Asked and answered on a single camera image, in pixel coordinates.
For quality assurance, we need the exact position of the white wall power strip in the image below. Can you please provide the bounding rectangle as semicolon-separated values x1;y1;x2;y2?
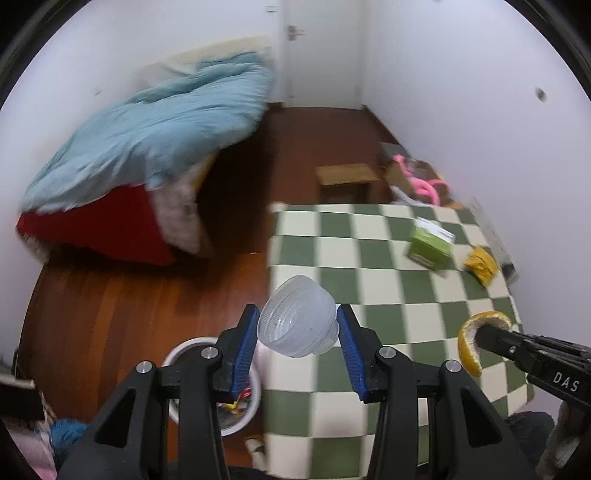
469;197;519;286

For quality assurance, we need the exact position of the pink plastic hanger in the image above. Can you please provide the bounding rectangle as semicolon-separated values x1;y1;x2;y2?
388;154;451;206

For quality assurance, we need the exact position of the light blue duvet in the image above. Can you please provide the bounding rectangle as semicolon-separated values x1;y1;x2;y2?
19;52;273;213

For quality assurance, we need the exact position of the white door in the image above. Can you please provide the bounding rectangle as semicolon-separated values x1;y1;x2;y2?
284;0;365;110

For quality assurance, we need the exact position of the red bed sheet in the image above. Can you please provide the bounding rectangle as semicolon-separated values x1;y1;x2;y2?
16;186;175;266

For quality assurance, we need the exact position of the grey patterned blanket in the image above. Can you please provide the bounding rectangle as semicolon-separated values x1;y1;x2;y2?
150;176;200;254

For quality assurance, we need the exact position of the brown cardboard box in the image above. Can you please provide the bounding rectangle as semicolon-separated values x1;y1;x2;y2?
379;143;465;210

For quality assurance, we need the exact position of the clear plastic cup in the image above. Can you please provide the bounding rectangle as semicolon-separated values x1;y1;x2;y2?
257;275;339;358

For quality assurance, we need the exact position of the dark fuzzy slipper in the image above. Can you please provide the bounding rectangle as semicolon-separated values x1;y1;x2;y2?
505;412;558;479

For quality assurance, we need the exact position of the yellow snack bag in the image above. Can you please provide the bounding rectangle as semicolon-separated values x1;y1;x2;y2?
464;246;499;287

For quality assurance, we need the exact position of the green cardboard box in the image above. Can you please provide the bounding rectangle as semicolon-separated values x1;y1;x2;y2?
407;217;456;271

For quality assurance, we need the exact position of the white round trash bin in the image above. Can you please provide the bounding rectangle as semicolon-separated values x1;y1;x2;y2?
161;336;264;438

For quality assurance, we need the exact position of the small wooden stool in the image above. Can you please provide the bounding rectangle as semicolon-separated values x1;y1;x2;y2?
315;163;379;204

